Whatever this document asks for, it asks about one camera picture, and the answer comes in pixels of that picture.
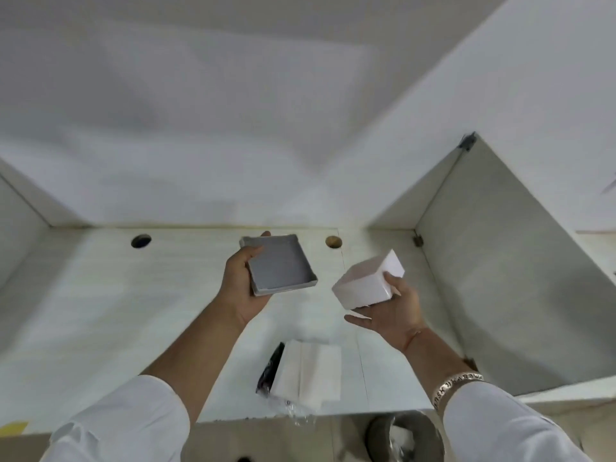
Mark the white folded paper sheet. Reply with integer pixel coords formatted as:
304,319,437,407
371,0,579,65
269,340,343,410

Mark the narrow white partition panel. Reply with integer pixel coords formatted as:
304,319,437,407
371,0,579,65
0,158,51,289

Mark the person's right forearm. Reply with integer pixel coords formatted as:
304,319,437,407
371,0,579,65
402,328,478,419

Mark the white shirt sleeve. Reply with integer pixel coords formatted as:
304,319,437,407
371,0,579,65
442,381,594,462
41,374,191,462

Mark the white right shirt sleeve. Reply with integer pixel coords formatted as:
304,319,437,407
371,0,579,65
442,381,594,462

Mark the orange wrist thread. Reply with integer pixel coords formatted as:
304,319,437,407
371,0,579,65
402,327,430,353

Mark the person's right hand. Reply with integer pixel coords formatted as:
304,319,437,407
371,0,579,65
344,271,430,354

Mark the grey box tray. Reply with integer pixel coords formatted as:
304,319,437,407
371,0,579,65
239,234,319,297

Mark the clear plastic wrapper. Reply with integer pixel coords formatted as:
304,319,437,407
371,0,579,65
257,389,322,427

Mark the grey round bin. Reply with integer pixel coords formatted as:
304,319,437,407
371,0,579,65
367,411,445,462

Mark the person's left hand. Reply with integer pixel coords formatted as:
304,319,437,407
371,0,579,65
216,231,273,329

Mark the large white partition panel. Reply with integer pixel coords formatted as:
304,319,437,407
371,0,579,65
414,133,616,397

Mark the black flat pouch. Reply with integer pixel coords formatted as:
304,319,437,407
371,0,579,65
255,342,286,396

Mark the white left shirt sleeve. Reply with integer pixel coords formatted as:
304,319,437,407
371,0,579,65
41,374,191,462

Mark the person's left forearm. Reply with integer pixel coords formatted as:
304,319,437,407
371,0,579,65
141,295,247,426

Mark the silver engraved bracelet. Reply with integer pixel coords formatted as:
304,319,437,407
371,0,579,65
430,372,485,410

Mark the white cardboard box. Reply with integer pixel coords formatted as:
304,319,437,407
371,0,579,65
331,249,406,312

